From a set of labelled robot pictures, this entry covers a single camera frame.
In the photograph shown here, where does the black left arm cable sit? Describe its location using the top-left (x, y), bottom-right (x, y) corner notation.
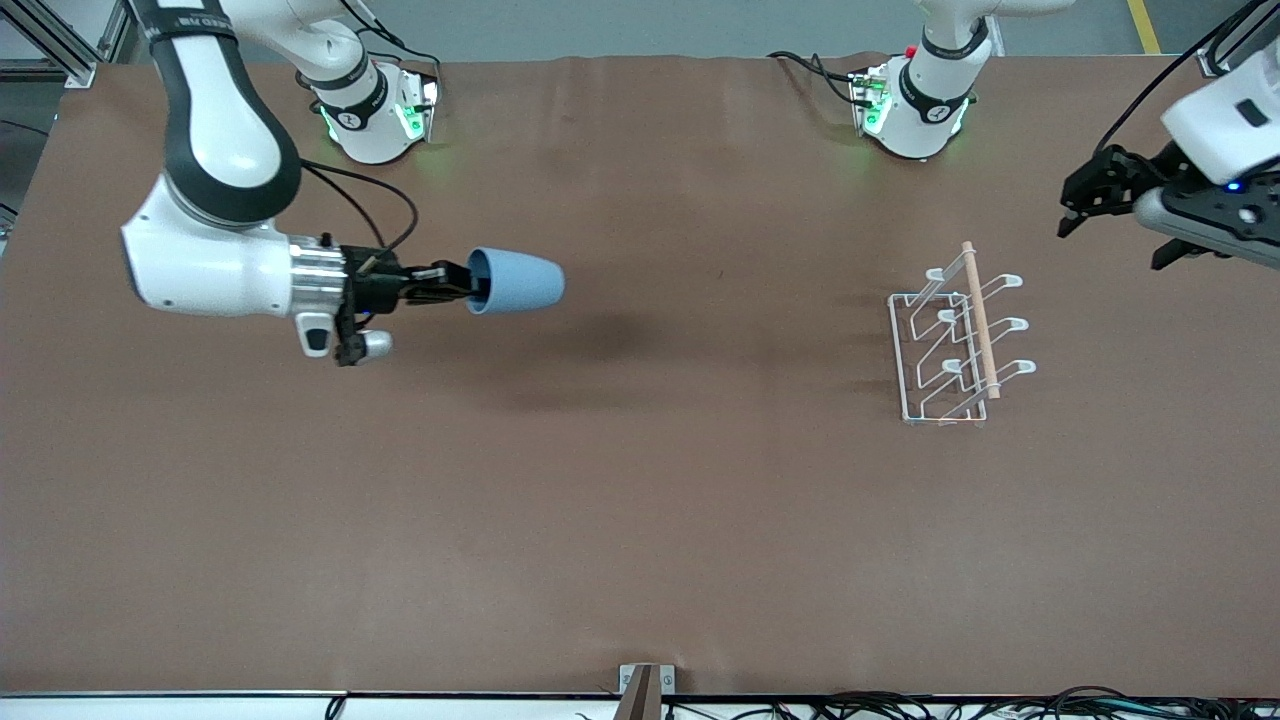
top-left (1095, 0), bottom-right (1271, 156)

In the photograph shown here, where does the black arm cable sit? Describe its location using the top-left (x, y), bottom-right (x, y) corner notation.
top-left (1095, 0), bottom-right (1271, 156)
top-left (298, 160), bottom-right (421, 256)

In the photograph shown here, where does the blue plastic cup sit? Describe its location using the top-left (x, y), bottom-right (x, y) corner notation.
top-left (466, 247), bottom-right (566, 317)

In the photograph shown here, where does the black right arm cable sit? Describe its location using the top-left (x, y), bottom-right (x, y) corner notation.
top-left (298, 160), bottom-right (421, 256)

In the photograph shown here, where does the brown table cover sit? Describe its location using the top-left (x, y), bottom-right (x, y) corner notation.
top-left (0, 55), bottom-right (1280, 698)

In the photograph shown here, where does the black base cable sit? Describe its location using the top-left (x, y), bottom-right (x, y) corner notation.
top-left (768, 50), bottom-right (863, 109)
top-left (340, 0), bottom-right (443, 76)

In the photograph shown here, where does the black left base cable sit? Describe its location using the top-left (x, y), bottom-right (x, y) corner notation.
top-left (768, 50), bottom-right (863, 109)

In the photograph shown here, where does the black right base cable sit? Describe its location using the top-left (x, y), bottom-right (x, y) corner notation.
top-left (340, 0), bottom-right (443, 76)

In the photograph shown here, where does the white wire cup holder rack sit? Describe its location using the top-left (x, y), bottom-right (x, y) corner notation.
top-left (888, 242), bottom-right (1038, 428)

